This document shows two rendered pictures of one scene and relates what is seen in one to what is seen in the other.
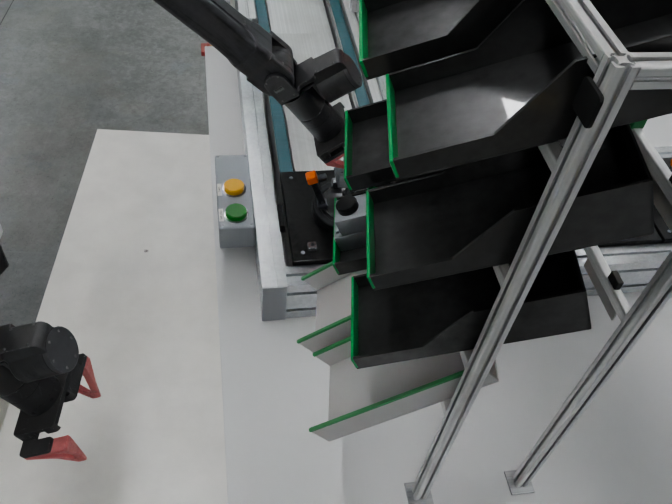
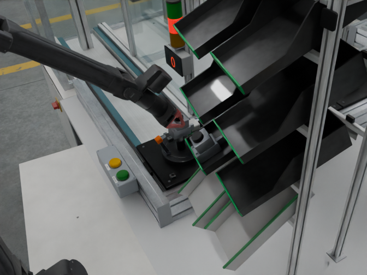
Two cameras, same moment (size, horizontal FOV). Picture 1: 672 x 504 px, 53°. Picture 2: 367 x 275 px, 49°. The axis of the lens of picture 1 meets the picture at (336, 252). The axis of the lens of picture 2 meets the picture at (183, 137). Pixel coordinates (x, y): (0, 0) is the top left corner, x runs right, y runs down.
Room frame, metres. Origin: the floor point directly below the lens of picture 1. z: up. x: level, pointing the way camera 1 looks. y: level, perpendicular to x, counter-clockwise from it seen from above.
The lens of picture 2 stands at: (-0.07, 0.16, 1.89)
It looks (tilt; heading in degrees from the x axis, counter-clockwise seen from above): 40 degrees down; 350
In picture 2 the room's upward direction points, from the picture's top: 6 degrees counter-clockwise
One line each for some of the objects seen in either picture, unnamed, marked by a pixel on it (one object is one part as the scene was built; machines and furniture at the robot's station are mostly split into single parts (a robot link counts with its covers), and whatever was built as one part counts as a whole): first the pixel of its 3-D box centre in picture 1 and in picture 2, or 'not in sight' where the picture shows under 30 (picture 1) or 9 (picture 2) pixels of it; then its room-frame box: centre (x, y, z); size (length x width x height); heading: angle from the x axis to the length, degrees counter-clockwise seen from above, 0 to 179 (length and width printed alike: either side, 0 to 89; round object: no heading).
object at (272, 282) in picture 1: (258, 143); (114, 137); (1.16, 0.21, 0.91); 0.89 x 0.06 x 0.11; 15
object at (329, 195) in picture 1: (348, 207); (181, 149); (0.94, -0.01, 0.98); 0.14 x 0.14 x 0.02
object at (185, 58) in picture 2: not in sight; (177, 35); (1.15, -0.08, 1.29); 0.12 x 0.05 x 0.25; 15
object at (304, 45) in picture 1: (333, 135); (153, 119); (1.23, 0.04, 0.91); 0.84 x 0.28 x 0.10; 15
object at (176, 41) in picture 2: not in sight; (177, 37); (1.15, -0.08, 1.28); 0.05 x 0.05 x 0.05
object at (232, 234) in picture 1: (234, 199); (117, 169); (0.96, 0.22, 0.93); 0.21 x 0.07 x 0.06; 15
